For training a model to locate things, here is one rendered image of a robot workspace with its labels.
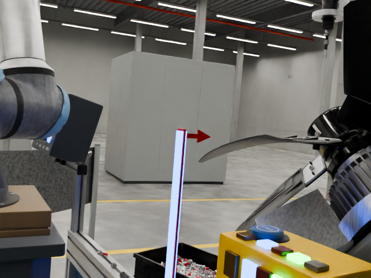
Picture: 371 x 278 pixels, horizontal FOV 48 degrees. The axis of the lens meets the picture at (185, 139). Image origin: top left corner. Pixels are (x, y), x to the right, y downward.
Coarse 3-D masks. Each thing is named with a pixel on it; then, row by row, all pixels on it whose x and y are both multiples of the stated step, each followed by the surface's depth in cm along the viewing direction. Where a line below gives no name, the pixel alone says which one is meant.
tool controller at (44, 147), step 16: (80, 112) 121; (96, 112) 123; (64, 128) 119; (80, 128) 121; (96, 128) 124; (32, 144) 139; (48, 144) 122; (64, 144) 119; (80, 144) 122; (64, 160) 126; (80, 160) 122
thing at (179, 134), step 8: (176, 136) 74; (176, 144) 73; (176, 152) 73; (176, 160) 73; (176, 168) 73; (176, 176) 73; (176, 184) 73; (176, 192) 73; (176, 200) 73; (176, 208) 73; (176, 216) 73; (168, 232) 74; (168, 240) 74; (168, 248) 74; (168, 256) 74; (168, 264) 74; (168, 272) 74
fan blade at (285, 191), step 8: (296, 176) 103; (288, 184) 103; (296, 184) 99; (304, 184) 97; (280, 192) 103; (288, 192) 99; (296, 192) 97; (264, 200) 109; (272, 200) 103; (280, 200) 99; (256, 208) 112; (264, 208) 103; (272, 208) 99; (256, 216) 103; (248, 224) 102
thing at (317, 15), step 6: (342, 0) 87; (348, 0) 87; (342, 6) 87; (318, 12) 88; (324, 12) 87; (330, 12) 86; (336, 12) 86; (342, 12) 87; (312, 18) 90; (318, 18) 90; (336, 18) 89; (342, 18) 88
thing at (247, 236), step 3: (237, 234) 50; (240, 234) 49; (243, 234) 49; (246, 234) 49; (249, 234) 50; (252, 234) 50; (237, 237) 50; (240, 237) 49; (243, 237) 49; (246, 237) 49; (249, 237) 49; (252, 237) 49; (255, 237) 49; (246, 240) 49
